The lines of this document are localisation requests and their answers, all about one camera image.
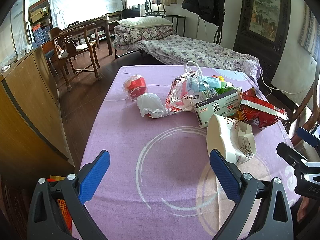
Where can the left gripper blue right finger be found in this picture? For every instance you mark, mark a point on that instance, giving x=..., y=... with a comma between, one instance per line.
x=273, y=219

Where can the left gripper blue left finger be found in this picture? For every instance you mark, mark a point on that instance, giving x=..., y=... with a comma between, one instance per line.
x=45, y=219

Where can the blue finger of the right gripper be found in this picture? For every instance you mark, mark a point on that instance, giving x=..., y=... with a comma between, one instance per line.
x=290, y=155
x=312, y=138

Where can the white paper noodle cup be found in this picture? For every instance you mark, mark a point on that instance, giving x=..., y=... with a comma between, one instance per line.
x=234, y=139

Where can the red snack bag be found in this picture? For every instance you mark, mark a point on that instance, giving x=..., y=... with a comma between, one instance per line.
x=259, y=112

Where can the white medicine box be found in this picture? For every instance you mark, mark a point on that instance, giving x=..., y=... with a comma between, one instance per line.
x=224, y=104

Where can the green snack wrapper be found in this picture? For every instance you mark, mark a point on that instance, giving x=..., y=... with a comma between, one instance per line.
x=225, y=87

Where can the blue face mask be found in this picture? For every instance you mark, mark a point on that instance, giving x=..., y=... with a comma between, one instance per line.
x=202, y=84

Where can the clear printed plastic bag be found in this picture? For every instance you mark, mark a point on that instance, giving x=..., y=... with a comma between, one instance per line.
x=178, y=98

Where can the white plastic bag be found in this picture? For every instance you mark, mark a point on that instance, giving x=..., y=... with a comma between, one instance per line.
x=150, y=105

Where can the red round cup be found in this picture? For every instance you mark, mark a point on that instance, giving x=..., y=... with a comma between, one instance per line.
x=134, y=87

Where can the red mesh trash basket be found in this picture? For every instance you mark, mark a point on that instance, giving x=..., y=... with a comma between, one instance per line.
x=62, y=205

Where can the wooden chair at right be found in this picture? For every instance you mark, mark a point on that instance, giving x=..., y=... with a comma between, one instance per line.
x=306, y=115

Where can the wooden cabinet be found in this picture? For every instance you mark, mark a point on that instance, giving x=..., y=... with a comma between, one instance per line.
x=33, y=141

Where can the purple table cloth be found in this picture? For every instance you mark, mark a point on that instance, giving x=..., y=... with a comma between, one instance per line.
x=159, y=184

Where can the framed landscape painting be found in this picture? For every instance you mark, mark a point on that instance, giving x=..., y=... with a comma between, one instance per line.
x=263, y=27

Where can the floral bed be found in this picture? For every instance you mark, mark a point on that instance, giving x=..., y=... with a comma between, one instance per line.
x=178, y=50

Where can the black hanging jacket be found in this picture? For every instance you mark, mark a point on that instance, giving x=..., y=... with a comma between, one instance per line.
x=212, y=11

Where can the carved wooden chair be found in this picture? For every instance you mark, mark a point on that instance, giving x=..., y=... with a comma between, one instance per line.
x=65, y=49

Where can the wooden desk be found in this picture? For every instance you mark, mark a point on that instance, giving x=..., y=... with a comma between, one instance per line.
x=100, y=25

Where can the folded floral quilt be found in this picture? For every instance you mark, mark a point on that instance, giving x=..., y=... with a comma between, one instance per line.
x=142, y=35

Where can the white pillow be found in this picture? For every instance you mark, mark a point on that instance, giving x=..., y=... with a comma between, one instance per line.
x=144, y=22

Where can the bookshelf with boxes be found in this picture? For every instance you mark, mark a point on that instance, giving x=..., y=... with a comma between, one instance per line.
x=40, y=21

